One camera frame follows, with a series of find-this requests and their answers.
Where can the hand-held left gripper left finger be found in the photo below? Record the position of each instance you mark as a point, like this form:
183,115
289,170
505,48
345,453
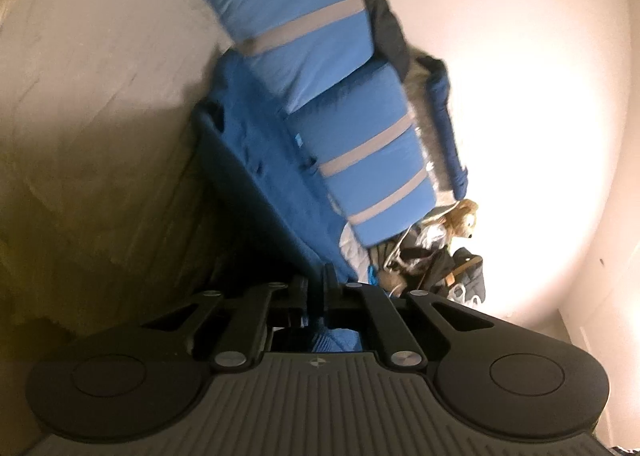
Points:
304,293

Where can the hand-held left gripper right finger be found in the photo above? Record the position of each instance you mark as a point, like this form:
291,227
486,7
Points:
330,292

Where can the beige lace cloth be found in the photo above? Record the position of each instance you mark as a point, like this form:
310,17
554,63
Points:
425,166

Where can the navy blue blanket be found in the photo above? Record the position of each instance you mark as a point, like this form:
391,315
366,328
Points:
447,136

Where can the blue grey-striped pillow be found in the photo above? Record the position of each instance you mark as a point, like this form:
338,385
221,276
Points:
285,1
365,146

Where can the blue sweater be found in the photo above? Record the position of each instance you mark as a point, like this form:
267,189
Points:
260,161

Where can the brown teddy bear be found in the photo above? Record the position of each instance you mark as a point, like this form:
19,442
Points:
462,221

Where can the pile of dark clothes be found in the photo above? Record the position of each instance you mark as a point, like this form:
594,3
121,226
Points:
435,266

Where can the black cloth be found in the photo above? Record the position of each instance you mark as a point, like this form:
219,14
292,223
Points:
387,21

